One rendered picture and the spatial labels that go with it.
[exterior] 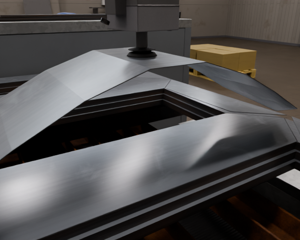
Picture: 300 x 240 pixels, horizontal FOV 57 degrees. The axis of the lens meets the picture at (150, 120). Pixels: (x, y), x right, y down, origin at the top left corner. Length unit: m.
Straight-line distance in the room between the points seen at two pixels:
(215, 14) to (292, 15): 3.30
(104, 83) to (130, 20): 0.09
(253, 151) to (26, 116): 0.37
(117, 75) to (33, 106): 0.11
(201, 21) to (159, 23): 11.92
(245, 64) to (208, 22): 7.63
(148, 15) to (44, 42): 0.86
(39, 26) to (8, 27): 0.10
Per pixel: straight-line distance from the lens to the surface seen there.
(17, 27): 1.17
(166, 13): 0.37
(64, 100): 0.31
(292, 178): 0.83
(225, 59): 4.61
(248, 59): 5.04
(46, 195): 0.41
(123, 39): 1.30
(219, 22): 12.84
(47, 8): 9.83
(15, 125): 0.33
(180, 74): 1.49
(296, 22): 10.61
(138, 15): 0.35
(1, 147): 0.31
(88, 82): 0.33
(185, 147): 0.50
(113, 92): 0.84
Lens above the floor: 1.09
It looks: 22 degrees down
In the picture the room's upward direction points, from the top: straight up
